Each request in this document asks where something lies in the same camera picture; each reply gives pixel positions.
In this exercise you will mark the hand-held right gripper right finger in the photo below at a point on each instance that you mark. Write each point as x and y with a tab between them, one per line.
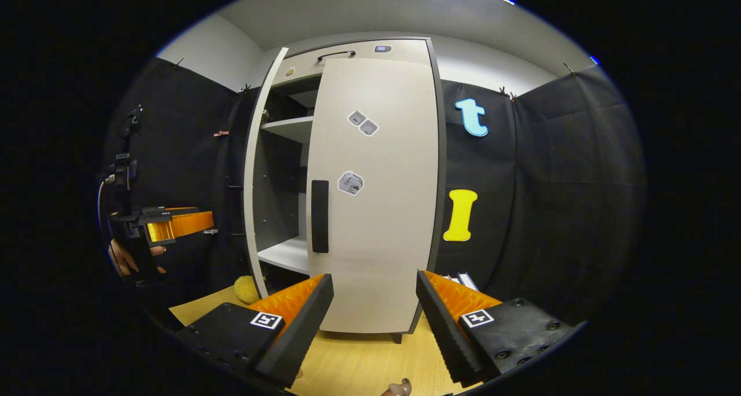
446	332

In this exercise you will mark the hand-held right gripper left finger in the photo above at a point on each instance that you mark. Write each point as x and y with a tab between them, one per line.
301	332

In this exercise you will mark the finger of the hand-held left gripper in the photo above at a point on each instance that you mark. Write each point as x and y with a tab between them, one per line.
185	225
159	211

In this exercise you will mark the white cabinet door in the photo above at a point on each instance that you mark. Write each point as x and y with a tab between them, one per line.
393	222
248	182

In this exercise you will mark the white cabinet shelf board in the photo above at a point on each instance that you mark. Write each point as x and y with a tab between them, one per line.
289	128
286	256

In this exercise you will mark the grey cabinet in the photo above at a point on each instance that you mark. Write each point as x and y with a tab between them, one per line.
278	193

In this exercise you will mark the metal door hinge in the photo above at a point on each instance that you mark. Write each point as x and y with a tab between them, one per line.
266	116

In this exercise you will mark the white printed box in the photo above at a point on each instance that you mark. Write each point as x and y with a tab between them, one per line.
463	280

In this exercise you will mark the yellow round object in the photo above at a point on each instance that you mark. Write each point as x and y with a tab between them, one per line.
246	290

